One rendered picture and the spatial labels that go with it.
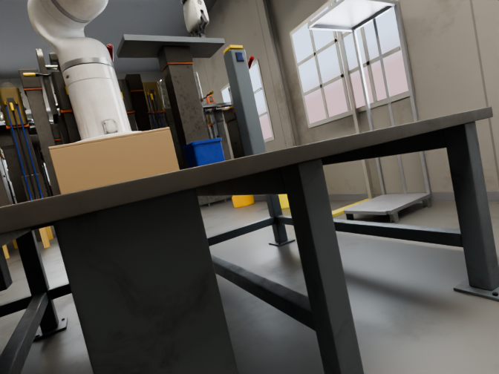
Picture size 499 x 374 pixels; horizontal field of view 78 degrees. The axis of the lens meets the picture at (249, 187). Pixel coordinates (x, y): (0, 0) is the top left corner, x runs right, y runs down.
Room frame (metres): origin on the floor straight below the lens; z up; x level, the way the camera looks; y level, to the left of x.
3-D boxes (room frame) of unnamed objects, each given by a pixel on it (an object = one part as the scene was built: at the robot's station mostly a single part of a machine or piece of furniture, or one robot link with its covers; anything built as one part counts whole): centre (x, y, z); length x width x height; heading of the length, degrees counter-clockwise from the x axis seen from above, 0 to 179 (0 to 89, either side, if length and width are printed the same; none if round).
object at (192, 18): (1.23, 0.06, 1.29); 0.10 x 0.07 x 0.11; 38
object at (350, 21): (2.63, -1.13, 0.86); 0.64 x 0.52 x 1.72; 118
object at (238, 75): (1.30, -0.06, 0.92); 0.08 x 0.08 x 0.44; 32
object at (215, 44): (1.16, 0.17, 1.16); 0.37 x 0.14 x 0.02; 122
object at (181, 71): (1.16, 0.17, 0.92); 0.10 x 0.08 x 0.45; 122
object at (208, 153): (1.06, 0.13, 0.74); 0.11 x 0.10 x 0.09; 122
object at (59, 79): (0.98, 0.49, 0.89); 0.09 x 0.08 x 0.38; 32
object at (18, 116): (1.00, 0.68, 0.88); 0.11 x 0.07 x 0.37; 32
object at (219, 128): (1.60, 0.09, 0.84); 0.05 x 0.05 x 0.29; 32
